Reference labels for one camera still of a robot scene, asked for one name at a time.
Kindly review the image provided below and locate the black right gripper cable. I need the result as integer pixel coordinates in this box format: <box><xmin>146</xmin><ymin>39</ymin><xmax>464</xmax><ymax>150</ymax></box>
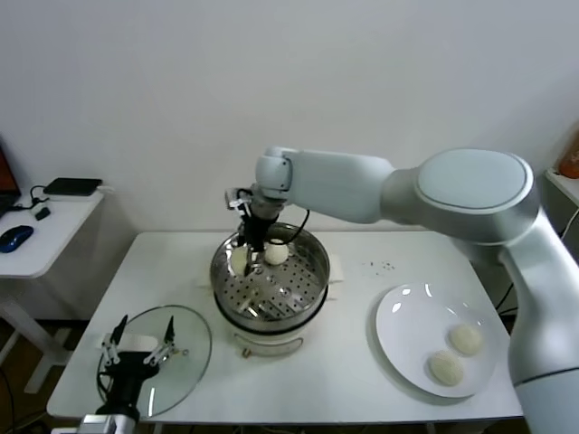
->
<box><xmin>275</xmin><ymin>207</ymin><xmax>313</xmax><ymax>244</ymax></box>

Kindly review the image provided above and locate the white electric cooking pot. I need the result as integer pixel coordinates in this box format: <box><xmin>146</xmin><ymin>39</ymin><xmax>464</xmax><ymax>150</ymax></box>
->
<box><xmin>195</xmin><ymin>254</ymin><xmax>346</xmax><ymax>361</ymax></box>

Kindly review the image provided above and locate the flat white box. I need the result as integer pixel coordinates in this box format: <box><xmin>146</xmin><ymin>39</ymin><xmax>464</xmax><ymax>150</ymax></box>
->
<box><xmin>43</xmin><ymin>192</ymin><xmax>104</xmax><ymax>205</ymax></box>

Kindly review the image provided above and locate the white round plate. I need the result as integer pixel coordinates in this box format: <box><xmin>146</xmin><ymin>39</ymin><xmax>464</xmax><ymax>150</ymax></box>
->
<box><xmin>374</xmin><ymin>283</ymin><xmax>498</xmax><ymax>399</ymax></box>

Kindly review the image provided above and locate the steamed white baozi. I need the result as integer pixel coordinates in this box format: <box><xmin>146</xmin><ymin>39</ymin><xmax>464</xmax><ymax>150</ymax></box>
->
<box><xmin>427</xmin><ymin>351</ymin><xmax>466</xmax><ymax>388</ymax></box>
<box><xmin>264</xmin><ymin>239</ymin><xmax>290</xmax><ymax>267</ymax></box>
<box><xmin>447</xmin><ymin>323</ymin><xmax>484</xmax><ymax>356</ymax></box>
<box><xmin>230</xmin><ymin>247</ymin><xmax>249</xmax><ymax>276</ymax></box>

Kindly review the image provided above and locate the thin black desk cable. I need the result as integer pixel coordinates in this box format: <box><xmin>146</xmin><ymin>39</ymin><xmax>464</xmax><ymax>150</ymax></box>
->
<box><xmin>13</xmin><ymin>184</ymin><xmax>51</xmax><ymax>212</ymax></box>

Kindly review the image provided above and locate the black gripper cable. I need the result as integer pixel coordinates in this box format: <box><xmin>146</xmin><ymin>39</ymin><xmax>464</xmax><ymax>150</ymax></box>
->
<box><xmin>94</xmin><ymin>366</ymin><xmax>115</xmax><ymax>400</ymax></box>
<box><xmin>275</xmin><ymin>207</ymin><xmax>313</xmax><ymax>244</ymax></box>

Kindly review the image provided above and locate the flat black box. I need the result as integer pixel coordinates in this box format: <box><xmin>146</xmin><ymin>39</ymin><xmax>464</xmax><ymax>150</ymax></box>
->
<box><xmin>43</xmin><ymin>178</ymin><xmax>104</xmax><ymax>199</ymax></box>

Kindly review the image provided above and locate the blue computer mouse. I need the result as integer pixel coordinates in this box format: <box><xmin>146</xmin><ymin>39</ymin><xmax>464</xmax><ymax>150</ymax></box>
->
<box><xmin>0</xmin><ymin>225</ymin><xmax>35</xmax><ymax>254</ymax></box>

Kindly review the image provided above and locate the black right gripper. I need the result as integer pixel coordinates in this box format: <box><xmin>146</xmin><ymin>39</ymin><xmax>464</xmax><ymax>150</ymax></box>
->
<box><xmin>235</xmin><ymin>212</ymin><xmax>278</xmax><ymax>278</ymax></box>

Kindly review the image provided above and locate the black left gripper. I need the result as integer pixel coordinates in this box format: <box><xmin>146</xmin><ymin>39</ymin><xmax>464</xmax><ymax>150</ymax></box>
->
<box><xmin>97</xmin><ymin>315</ymin><xmax>177</xmax><ymax>417</ymax></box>

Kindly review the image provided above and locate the black power adapter cable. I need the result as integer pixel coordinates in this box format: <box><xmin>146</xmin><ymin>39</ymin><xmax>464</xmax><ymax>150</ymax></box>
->
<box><xmin>496</xmin><ymin>279</ymin><xmax>519</xmax><ymax>316</ymax></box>

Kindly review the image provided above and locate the perforated steel steamer basket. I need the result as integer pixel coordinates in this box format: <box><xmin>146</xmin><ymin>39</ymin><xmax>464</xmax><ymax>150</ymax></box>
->
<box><xmin>210</xmin><ymin>222</ymin><xmax>331</xmax><ymax>323</ymax></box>

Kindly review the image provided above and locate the white side desk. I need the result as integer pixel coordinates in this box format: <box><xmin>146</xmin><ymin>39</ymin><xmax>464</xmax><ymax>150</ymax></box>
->
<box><xmin>0</xmin><ymin>187</ymin><xmax>117</xmax><ymax>397</ymax></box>

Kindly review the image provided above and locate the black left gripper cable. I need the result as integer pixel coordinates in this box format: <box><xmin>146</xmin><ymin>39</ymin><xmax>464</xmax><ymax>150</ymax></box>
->
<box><xmin>94</xmin><ymin>366</ymin><xmax>115</xmax><ymax>400</ymax></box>

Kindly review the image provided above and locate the glass pot lid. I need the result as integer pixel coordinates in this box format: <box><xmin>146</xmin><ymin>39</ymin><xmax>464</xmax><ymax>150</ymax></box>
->
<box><xmin>97</xmin><ymin>306</ymin><xmax>213</xmax><ymax>418</ymax></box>

